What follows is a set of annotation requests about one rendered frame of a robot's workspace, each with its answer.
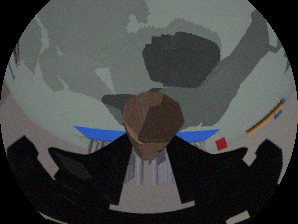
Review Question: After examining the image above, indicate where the red cube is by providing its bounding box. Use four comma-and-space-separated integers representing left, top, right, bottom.
216, 137, 227, 151

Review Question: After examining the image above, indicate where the blue flat strip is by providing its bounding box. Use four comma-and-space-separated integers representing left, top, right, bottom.
73, 125, 220, 144

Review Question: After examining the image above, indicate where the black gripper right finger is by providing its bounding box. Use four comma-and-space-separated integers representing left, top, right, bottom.
166, 136, 247, 204

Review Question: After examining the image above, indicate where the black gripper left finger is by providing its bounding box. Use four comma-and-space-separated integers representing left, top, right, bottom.
48, 133, 133, 206

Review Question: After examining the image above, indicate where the small blue block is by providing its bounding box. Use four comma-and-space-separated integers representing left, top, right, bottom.
273, 109, 282, 120

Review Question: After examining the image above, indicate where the hammer with wooden handle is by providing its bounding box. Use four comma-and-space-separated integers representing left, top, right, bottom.
246, 97, 286, 136

